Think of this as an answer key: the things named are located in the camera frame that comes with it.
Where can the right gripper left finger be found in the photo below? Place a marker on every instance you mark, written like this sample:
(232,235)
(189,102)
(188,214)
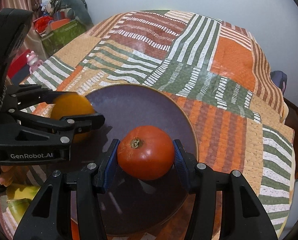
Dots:
(49,214)

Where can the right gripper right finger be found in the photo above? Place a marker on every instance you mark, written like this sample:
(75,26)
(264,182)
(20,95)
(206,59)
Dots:
(243,215)

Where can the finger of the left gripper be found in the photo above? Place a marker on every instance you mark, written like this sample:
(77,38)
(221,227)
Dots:
(38,130)
(23,96)

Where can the large orange front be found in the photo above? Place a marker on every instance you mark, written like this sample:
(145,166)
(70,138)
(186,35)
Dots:
(70,104)

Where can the sugarcane piece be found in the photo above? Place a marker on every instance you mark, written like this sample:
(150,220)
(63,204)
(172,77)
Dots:
(18,207)
(18,191)

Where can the red tomato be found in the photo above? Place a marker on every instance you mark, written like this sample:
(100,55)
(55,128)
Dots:
(146,153)
(74,230)

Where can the left hand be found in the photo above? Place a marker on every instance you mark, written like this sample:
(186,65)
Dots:
(12,174)

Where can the red box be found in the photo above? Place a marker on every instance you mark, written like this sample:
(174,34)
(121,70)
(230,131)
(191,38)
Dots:
(18,63)

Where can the pink toy figure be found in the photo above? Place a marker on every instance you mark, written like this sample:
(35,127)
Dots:
(33,61)

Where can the green storage box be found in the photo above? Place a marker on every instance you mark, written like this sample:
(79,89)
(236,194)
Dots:
(54,40)

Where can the grey plush toy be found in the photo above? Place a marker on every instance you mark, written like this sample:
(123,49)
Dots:
(79,11)

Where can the blue backpack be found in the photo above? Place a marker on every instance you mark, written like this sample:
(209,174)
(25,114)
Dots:
(279,78)

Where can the patchwork striped quilt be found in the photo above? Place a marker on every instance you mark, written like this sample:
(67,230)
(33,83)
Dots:
(215,71)

